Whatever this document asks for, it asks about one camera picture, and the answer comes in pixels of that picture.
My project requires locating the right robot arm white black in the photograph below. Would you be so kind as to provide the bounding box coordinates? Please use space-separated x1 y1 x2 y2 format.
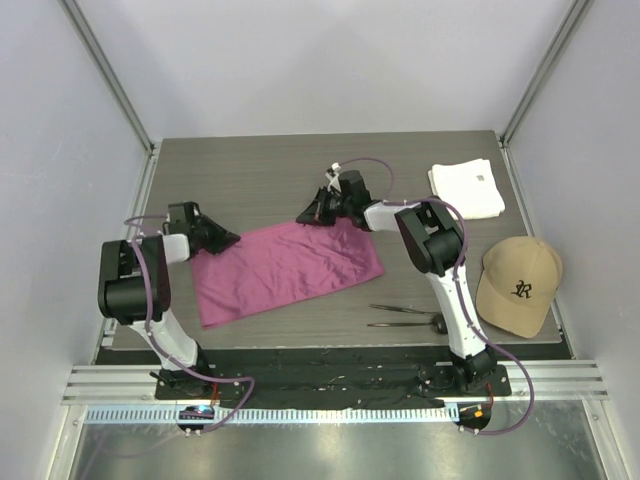
296 167 510 396

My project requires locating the aluminium frame post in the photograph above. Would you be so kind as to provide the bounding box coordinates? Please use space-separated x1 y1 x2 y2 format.
58 0 155 155
499 0 593 148

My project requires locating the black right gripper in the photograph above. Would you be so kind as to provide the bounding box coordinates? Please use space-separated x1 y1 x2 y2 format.
299 186 354 227

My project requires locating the aluminium front rail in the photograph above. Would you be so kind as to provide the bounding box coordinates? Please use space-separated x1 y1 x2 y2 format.
62 360 609 405

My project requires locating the tan baseball cap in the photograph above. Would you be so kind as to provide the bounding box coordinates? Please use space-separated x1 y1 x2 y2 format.
475 236 563 339

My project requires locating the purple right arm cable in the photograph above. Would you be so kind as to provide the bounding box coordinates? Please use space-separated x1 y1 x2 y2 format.
337 156 536 437

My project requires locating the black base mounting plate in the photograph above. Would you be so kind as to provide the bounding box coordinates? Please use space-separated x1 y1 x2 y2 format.
94 347 576 406

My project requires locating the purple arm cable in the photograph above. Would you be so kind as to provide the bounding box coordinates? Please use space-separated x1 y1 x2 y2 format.
123 214 256 439
337 156 536 437

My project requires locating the dark metal spoon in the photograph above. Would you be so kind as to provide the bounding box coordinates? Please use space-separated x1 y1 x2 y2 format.
368 314 448 335

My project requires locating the white folded towel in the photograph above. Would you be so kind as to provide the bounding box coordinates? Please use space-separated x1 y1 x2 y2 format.
427 159 506 220

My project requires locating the slotted cable duct strip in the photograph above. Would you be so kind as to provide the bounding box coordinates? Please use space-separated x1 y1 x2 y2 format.
85 403 459 426

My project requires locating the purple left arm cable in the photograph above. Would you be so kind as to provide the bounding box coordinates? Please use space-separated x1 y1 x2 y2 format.
123 214 256 439

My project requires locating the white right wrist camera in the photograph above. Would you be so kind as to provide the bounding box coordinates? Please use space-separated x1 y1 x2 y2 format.
325 162 342 194

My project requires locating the magenta cloth napkin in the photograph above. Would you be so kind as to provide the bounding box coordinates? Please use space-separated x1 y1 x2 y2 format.
191 219 385 329

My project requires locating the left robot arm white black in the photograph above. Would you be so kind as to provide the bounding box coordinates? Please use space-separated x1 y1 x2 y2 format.
97 202 241 399

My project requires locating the dark metal fork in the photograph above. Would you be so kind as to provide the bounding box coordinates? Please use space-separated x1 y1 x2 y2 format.
369 304 440 317

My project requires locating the aluminium frame post left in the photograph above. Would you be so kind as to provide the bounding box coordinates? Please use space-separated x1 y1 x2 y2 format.
58 0 155 155

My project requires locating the aluminium frame post right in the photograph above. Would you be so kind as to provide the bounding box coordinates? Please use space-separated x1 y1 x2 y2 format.
499 0 593 148

